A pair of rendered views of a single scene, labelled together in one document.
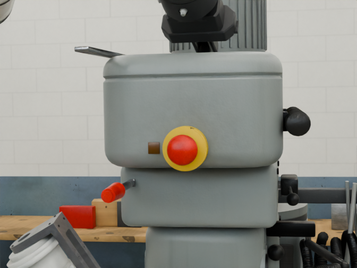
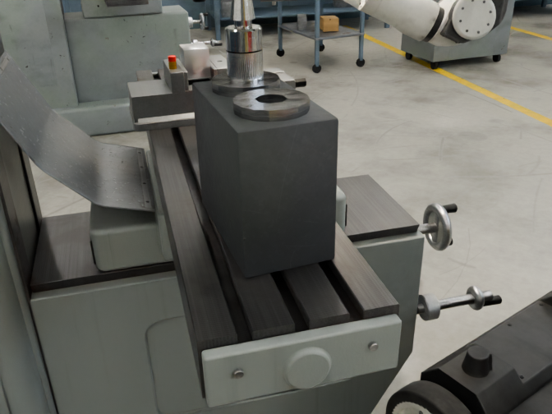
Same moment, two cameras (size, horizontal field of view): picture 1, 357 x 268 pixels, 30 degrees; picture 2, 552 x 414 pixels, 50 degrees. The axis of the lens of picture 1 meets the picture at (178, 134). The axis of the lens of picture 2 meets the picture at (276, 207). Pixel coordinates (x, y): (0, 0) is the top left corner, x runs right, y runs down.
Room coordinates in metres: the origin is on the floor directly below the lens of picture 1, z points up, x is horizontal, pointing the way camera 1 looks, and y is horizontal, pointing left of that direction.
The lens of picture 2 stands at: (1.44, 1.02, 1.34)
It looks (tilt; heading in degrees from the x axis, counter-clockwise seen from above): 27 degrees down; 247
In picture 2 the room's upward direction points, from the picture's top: 1 degrees counter-clockwise
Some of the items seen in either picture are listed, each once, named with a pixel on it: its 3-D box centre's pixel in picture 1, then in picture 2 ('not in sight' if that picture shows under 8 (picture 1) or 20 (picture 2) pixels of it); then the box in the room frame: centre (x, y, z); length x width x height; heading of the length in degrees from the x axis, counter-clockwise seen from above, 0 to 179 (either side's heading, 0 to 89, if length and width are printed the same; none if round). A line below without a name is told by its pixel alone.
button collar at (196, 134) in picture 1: (185, 148); not in sight; (0.89, -0.01, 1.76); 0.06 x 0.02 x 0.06; 81
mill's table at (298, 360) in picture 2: not in sight; (213, 156); (1.12, -0.02, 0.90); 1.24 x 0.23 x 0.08; 81
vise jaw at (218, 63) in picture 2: not in sight; (222, 70); (1.04, -0.17, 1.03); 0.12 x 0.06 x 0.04; 83
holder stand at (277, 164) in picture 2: not in sight; (260, 163); (1.18, 0.36, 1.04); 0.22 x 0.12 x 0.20; 86
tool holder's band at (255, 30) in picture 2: not in sight; (243, 30); (1.17, 0.31, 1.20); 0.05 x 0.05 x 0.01
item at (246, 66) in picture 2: not in sight; (244, 57); (1.17, 0.31, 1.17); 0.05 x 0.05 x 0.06
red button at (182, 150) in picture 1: (183, 149); not in sight; (0.87, -0.01, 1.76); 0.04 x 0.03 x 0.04; 81
